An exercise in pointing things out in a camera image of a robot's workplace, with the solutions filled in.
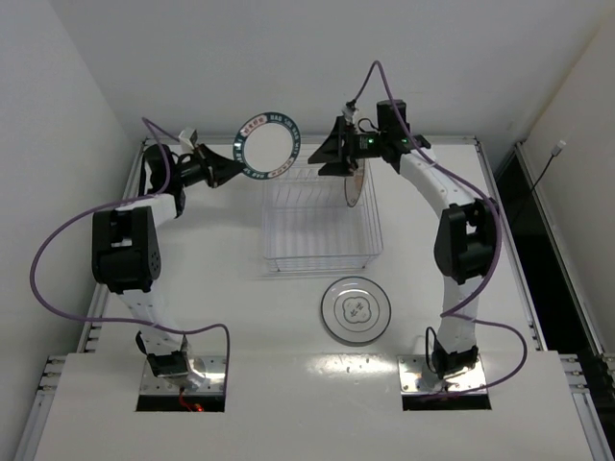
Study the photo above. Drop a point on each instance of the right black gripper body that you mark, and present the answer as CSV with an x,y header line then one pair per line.
x,y
343,148

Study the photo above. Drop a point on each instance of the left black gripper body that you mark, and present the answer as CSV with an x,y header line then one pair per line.
x,y
207,168

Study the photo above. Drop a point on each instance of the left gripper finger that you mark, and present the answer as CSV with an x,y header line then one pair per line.
x,y
216,166
221,176

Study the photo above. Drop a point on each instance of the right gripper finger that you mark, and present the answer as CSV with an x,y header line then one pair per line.
x,y
338,169
332,149

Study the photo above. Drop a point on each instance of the orange sunburst plate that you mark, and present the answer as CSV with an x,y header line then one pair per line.
x,y
353,184

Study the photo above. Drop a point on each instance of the green rimmed white plate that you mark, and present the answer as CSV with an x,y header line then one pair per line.
x,y
267,144

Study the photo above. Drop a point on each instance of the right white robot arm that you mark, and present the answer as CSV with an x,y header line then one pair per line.
x,y
467,241

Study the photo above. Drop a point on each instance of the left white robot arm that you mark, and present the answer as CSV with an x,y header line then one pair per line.
x,y
126,255

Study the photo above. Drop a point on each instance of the grey rimmed white plate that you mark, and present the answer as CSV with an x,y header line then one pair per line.
x,y
355,311

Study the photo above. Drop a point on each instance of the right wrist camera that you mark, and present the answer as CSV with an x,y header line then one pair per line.
x,y
391,118

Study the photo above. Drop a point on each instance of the clear wire dish rack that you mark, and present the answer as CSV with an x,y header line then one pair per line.
x,y
308,228

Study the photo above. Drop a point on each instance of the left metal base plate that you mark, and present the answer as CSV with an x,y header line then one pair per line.
x,y
207,379

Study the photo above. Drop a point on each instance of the metal base plate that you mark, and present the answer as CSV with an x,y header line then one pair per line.
x,y
416,380
207,379

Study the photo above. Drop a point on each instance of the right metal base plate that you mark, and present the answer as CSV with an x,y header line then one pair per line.
x,y
416,380

